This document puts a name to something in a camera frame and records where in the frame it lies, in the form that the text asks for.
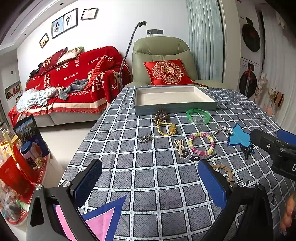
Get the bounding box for pink yellow beaded bracelet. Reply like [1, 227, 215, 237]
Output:
[187, 131, 215, 156]

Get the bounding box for green translucent bangle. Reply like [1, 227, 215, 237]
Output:
[186, 108, 211, 125]

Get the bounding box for flexible gooseneck phone stand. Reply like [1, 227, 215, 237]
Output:
[117, 21, 147, 90]

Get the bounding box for blue photo book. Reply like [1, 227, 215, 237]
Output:
[13, 114, 50, 157]

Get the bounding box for wall switch panel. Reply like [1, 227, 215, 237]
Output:
[147, 29, 164, 36]

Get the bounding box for white sheer curtain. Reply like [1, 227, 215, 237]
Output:
[261, 4, 295, 133]

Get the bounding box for blue paper star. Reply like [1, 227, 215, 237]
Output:
[226, 123, 255, 153]

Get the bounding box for person right hand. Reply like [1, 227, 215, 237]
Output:
[280, 192, 295, 232]

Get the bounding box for brown braided rope bracelet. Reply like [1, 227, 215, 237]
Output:
[211, 164, 233, 182]

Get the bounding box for green leather armchair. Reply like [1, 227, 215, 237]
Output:
[127, 36, 232, 89]

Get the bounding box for grey-green jewelry tray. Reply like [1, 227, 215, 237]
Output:
[134, 85, 218, 116]

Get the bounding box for sofa with red blanket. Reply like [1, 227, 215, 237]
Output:
[8, 46, 132, 127]

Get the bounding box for small black picture frame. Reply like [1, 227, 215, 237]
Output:
[39, 33, 49, 49]

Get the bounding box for red embroidered cushion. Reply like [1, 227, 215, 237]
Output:
[144, 59, 194, 86]

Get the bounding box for pink star near left gripper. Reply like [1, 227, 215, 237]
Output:
[53, 194, 127, 241]

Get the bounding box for red side tray with items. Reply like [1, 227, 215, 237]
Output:
[1, 128, 50, 225]

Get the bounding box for lower white washing machine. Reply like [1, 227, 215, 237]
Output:
[237, 58, 260, 101]

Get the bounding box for double black picture frame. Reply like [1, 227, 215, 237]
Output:
[51, 8, 78, 39]

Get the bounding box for pink decorative ornament stand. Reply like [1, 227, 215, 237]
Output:
[263, 87, 285, 116]

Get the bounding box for small silver brooch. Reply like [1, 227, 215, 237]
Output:
[138, 135, 152, 144]

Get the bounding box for grey checked tablecloth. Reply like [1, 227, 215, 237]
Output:
[59, 86, 296, 241]

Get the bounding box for upper white washing machine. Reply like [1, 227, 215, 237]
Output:
[235, 0, 262, 65]

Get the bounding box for silver rhinestone hair clip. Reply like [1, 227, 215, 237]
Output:
[213, 125, 233, 136]

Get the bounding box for yellow cord sunflower bracelet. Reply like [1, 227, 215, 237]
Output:
[156, 121, 177, 137]

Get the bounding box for beige bow hair clip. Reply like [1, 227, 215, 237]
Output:
[174, 139, 185, 158]

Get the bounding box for grey garment on sofa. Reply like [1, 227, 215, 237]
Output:
[58, 78, 89, 100]

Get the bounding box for white clothes pile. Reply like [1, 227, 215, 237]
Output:
[16, 86, 58, 113]

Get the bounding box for teal curtain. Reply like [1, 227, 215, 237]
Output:
[186, 0, 224, 82]

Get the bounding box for white washing machine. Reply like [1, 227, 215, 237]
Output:
[235, 0, 262, 65]
[237, 58, 260, 101]

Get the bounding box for black claw hair clip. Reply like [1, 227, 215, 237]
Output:
[240, 145, 253, 160]

